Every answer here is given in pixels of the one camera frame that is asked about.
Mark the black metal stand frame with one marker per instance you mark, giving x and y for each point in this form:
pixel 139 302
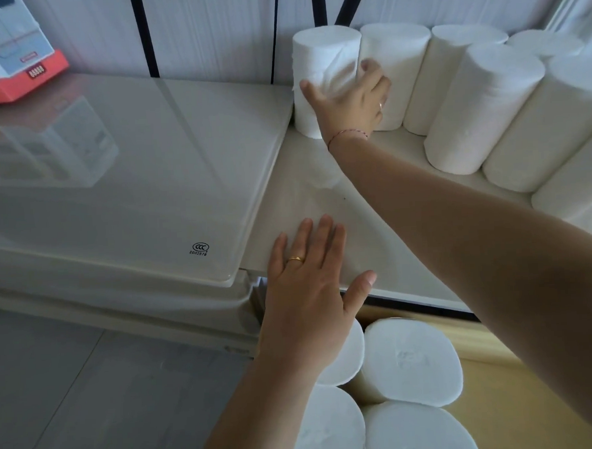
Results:
pixel 144 37

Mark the person's right hand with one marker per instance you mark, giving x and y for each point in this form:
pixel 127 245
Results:
pixel 352 114

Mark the person's left hand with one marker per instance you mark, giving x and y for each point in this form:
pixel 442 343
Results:
pixel 305 319

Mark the group of white paper rolls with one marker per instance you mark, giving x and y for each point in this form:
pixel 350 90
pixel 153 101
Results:
pixel 486 106

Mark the white drawer with wooden inside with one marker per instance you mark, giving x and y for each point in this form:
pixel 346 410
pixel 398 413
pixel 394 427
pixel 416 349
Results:
pixel 519 408

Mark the white and orange toy bus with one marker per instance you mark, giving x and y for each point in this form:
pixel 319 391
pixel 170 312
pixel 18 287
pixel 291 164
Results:
pixel 4 48

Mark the white cabinet top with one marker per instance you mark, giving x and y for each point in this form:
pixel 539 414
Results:
pixel 314 182

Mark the person's right forearm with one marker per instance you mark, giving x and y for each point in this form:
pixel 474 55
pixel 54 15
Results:
pixel 472 234

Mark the white glass-topped cabinet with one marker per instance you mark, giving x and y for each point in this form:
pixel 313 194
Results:
pixel 128 190

